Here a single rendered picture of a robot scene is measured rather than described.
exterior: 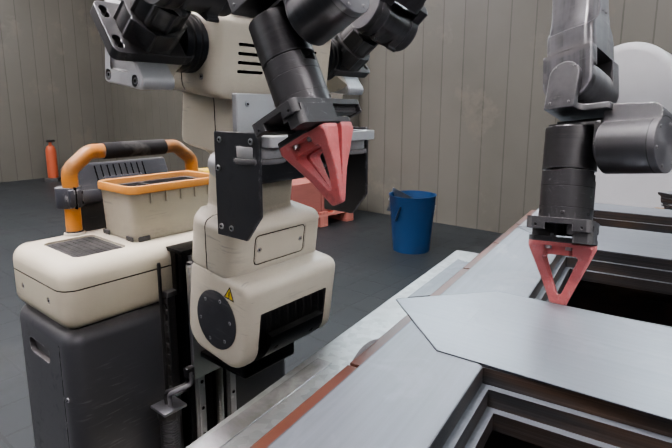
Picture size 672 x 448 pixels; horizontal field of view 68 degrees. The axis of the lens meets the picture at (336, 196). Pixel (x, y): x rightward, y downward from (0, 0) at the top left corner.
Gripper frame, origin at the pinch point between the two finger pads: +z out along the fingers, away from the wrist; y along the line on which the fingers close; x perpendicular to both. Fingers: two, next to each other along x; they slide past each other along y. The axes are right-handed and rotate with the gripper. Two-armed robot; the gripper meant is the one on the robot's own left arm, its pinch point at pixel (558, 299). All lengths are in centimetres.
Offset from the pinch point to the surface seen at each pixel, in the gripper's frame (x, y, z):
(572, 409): -3.8, -17.6, 6.4
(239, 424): 34.7, -11.6, 20.8
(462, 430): 2.8, -24.6, 7.9
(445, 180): 148, 380, -49
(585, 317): -3.1, -2.9, 1.1
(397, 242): 147, 284, 8
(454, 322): 8.2, -11.3, 2.7
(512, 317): 3.4, -6.9, 1.8
